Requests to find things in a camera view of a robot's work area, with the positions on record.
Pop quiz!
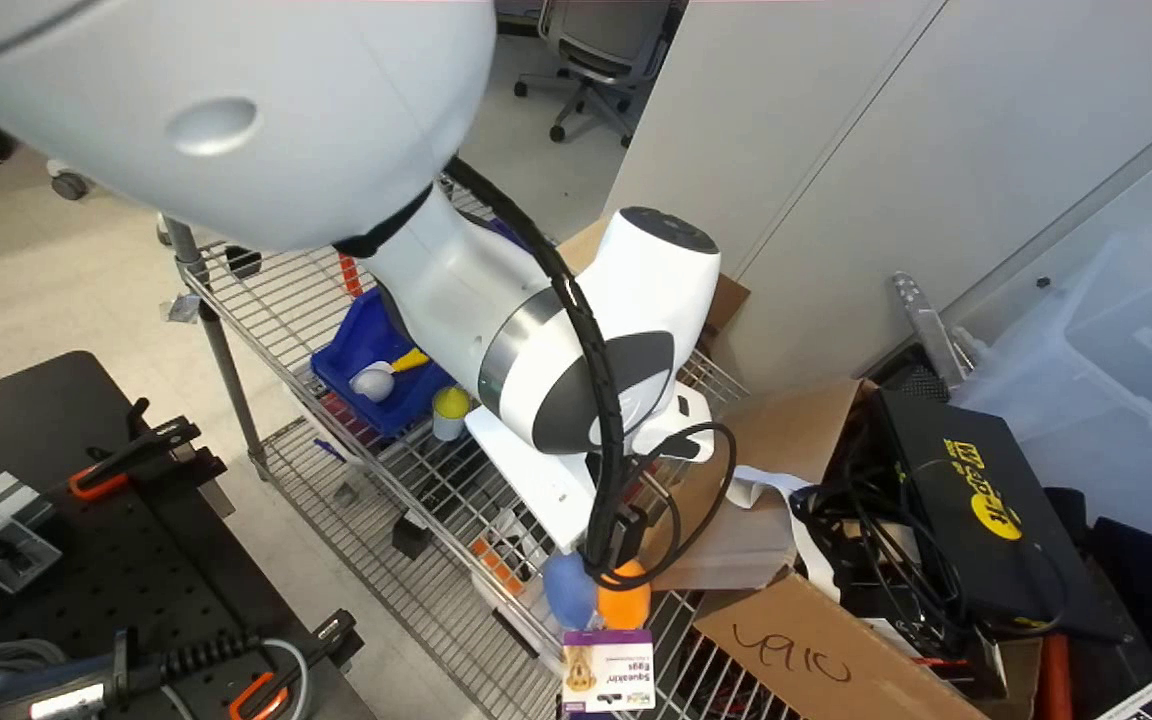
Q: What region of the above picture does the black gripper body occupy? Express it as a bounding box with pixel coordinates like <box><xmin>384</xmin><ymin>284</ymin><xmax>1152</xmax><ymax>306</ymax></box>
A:
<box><xmin>594</xmin><ymin>469</ymin><xmax>678</xmax><ymax>561</ymax></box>

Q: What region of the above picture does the orange white printed packet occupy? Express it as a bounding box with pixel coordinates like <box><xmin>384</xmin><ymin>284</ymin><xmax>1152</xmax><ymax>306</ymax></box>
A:
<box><xmin>466</xmin><ymin>510</ymin><xmax>553</xmax><ymax>604</ymax></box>

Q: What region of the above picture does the orange plush ball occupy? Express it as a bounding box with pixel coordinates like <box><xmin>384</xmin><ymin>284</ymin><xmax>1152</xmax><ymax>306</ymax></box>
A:
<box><xmin>591</xmin><ymin>556</ymin><xmax>655</xmax><ymax>637</ymax></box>

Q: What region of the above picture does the white strap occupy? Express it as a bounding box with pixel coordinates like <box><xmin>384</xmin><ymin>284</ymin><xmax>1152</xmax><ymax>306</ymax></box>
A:
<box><xmin>721</xmin><ymin>459</ymin><xmax>810</xmax><ymax>510</ymax></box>

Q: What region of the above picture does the black cable bundle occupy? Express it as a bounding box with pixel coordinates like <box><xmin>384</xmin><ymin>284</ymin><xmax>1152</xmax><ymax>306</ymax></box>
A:
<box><xmin>789</xmin><ymin>444</ymin><xmax>1006</xmax><ymax>670</ymax></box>

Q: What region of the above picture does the black case yellow logo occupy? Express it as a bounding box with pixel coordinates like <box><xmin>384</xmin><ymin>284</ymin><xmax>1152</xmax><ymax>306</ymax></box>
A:
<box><xmin>871</xmin><ymin>384</ymin><xmax>1132</xmax><ymax>643</ymax></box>

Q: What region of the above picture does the cardboard flap with writing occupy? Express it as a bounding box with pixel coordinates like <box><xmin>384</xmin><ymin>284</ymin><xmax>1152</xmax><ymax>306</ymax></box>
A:
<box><xmin>690</xmin><ymin>570</ymin><xmax>990</xmax><ymax>720</ymax></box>

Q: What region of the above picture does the orange black bar clamp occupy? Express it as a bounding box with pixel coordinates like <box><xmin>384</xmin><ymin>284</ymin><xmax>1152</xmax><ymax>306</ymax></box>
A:
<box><xmin>63</xmin><ymin>410</ymin><xmax>226</xmax><ymax>507</ymax></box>

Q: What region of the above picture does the open brown cardboard box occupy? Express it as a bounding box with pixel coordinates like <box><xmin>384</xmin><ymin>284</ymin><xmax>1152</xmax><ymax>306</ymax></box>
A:
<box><xmin>637</xmin><ymin>374</ymin><xmax>871</xmax><ymax>596</ymax></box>

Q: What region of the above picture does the blue plastic bin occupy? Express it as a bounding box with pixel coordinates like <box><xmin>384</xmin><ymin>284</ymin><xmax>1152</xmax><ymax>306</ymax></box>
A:
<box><xmin>309</xmin><ymin>284</ymin><xmax>459</xmax><ymax>444</ymax></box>

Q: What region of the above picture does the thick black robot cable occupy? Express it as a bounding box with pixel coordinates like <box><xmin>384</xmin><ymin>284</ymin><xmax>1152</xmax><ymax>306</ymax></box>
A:
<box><xmin>436</xmin><ymin>154</ymin><xmax>742</xmax><ymax>590</ymax></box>

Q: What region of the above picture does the metal wire shelf rack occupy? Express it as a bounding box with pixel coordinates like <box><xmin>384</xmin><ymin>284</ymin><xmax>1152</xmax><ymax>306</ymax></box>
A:
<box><xmin>153</xmin><ymin>154</ymin><xmax>790</xmax><ymax>720</ymax></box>

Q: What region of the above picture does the flat brown cardboard sheet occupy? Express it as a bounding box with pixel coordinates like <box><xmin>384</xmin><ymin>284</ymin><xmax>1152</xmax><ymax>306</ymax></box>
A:
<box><xmin>698</xmin><ymin>273</ymin><xmax>751</xmax><ymax>355</ymax></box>

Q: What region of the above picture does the white cable loop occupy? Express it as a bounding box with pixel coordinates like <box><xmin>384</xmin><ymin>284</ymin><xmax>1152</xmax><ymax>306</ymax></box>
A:
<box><xmin>258</xmin><ymin>637</ymin><xmax>315</xmax><ymax>720</ymax></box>

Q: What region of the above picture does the small black block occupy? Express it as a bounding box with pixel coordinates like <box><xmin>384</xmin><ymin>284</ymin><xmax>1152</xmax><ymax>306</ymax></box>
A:
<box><xmin>388</xmin><ymin>507</ymin><xmax>436</xmax><ymax>561</ymax></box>

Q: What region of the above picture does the grey metal shelf bracket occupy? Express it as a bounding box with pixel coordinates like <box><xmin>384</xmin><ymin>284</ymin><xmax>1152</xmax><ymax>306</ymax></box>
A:
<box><xmin>886</xmin><ymin>273</ymin><xmax>989</xmax><ymax>391</ymax></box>

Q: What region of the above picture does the white yellow brush toy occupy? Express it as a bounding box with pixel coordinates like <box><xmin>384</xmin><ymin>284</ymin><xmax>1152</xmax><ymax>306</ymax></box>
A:
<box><xmin>347</xmin><ymin>340</ymin><xmax>436</xmax><ymax>404</ymax></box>

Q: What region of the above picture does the purple white product tag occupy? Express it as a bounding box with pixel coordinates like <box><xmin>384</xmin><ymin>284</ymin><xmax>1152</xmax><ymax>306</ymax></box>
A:
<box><xmin>557</xmin><ymin>629</ymin><xmax>659</xmax><ymax>720</ymax></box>

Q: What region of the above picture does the small black clip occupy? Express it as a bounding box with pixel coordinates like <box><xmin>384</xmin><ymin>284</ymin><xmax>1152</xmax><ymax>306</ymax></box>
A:
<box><xmin>225</xmin><ymin>237</ymin><xmax>266</xmax><ymax>281</ymax></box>

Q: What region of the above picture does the yellow capped small toy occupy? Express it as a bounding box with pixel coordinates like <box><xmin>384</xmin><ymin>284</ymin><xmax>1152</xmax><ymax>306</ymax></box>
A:
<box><xmin>426</xmin><ymin>384</ymin><xmax>477</xmax><ymax>446</ymax></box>

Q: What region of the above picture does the grey office chair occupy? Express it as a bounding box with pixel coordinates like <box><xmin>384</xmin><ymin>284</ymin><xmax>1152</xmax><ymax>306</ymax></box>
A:
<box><xmin>509</xmin><ymin>0</ymin><xmax>678</xmax><ymax>151</ymax></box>

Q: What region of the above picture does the black fabric bag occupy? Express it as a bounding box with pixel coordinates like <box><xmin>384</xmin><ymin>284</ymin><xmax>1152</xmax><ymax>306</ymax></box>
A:
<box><xmin>1078</xmin><ymin>510</ymin><xmax>1152</xmax><ymax>670</ymax></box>

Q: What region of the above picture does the clear plastic storage bin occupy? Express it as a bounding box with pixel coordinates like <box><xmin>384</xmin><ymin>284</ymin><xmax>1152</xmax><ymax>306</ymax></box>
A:
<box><xmin>948</xmin><ymin>230</ymin><xmax>1152</xmax><ymax>564</ymax></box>

